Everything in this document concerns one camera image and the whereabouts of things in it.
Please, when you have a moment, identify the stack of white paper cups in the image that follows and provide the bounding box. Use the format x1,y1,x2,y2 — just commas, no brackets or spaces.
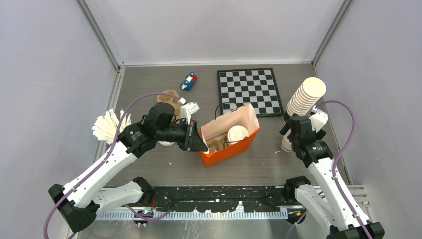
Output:
284,77,326,123

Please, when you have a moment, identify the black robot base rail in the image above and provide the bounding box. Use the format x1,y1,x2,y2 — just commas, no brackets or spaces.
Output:
120,185,317,214

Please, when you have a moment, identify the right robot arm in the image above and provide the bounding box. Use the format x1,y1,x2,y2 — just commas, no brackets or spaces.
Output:
284,115,385,239

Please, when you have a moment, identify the white paper coffee cup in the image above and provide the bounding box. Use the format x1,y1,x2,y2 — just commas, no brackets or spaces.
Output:
281,130,292,152

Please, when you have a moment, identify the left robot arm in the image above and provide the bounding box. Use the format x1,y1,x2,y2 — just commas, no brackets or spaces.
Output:
48,102,208,233

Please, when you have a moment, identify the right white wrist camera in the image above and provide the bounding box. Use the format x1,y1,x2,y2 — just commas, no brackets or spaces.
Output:
309,105,329,133

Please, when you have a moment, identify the blue white toy figure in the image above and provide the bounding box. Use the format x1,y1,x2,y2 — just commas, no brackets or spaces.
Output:
180,72,197,91

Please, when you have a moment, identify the brown pulp cup carrier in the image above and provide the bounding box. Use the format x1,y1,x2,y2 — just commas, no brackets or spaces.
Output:
156,90,182,120

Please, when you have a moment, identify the black white checkerboard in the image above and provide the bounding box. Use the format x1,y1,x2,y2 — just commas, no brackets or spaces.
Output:
216,68,284,117

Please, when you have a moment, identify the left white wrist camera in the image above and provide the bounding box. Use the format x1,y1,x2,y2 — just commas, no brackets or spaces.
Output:
178,97,200,124

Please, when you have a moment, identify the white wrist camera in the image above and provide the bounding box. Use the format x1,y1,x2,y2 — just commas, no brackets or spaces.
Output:
309,105,329,133
178,97,200,124

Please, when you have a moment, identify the orange paper bag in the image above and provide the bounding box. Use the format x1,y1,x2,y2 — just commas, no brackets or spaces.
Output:
200,103,260,167

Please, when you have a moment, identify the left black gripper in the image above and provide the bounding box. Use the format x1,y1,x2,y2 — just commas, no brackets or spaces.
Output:
156,119,208,151

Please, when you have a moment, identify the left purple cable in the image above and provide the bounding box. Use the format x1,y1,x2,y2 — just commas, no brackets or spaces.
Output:
43,92,187,239

